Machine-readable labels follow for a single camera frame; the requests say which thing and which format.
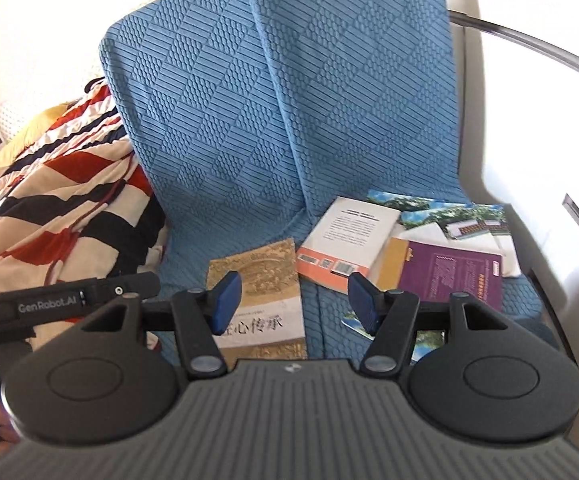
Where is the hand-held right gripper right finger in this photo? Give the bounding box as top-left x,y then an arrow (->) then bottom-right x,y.
348,272 -> 515,376

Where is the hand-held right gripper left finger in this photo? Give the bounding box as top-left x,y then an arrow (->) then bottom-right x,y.
76,271 -> 243,378

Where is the tan gold cover book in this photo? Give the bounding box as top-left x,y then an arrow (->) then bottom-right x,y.
206,236 -> 309,361

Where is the purple yellow cover book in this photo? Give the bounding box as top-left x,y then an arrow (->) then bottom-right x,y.
377,236 -> 504,313

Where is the red white black striped blanket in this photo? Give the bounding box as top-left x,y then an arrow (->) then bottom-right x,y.
0,77 -> 167,356

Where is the blue textured sofa cover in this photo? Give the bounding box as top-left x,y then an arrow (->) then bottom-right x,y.
98,0 -> 543,361

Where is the yellow pillow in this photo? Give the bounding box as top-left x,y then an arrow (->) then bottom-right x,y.
0,102 -> 90,166

